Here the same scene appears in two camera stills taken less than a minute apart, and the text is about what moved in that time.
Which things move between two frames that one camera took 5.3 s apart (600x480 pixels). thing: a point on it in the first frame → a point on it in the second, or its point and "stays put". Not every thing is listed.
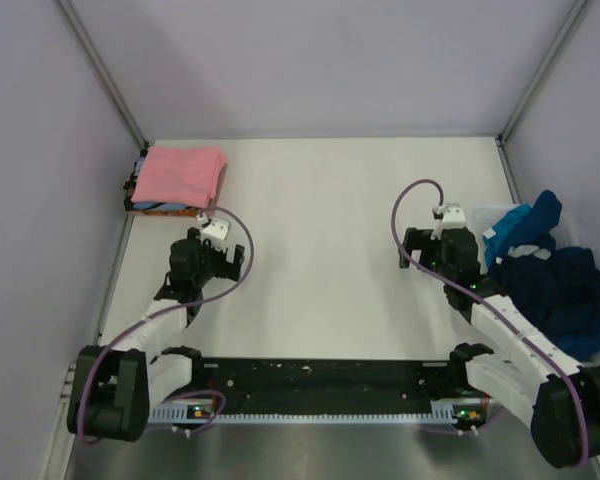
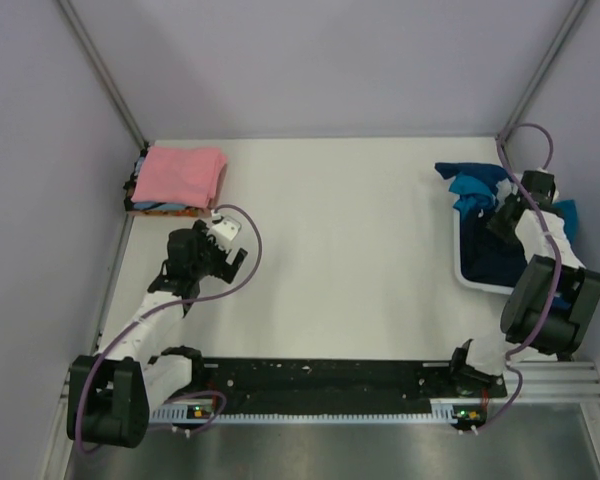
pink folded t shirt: [179, 175] stays put
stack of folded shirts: [175, 181] stays put
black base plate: [318, 385] stays put
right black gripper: [420, 239] → [495, 222]
